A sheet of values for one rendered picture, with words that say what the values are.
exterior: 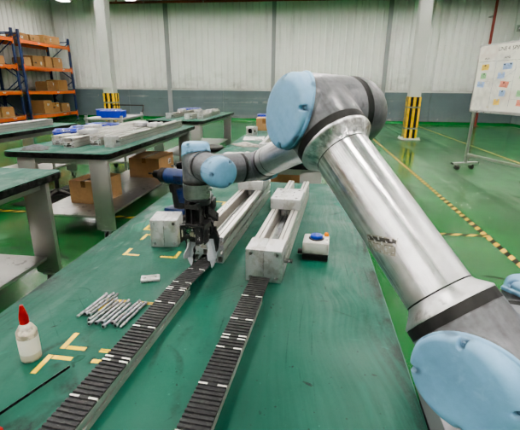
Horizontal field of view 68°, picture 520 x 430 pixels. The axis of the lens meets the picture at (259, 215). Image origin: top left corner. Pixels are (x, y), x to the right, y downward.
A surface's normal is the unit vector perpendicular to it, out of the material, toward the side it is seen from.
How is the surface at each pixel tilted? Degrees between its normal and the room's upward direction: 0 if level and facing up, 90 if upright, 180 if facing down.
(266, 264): 90
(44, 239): 90
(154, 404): 0
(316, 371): 0
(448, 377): 92
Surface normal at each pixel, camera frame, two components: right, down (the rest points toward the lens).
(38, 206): -0.12, 0.31
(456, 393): -0.77, 0.23
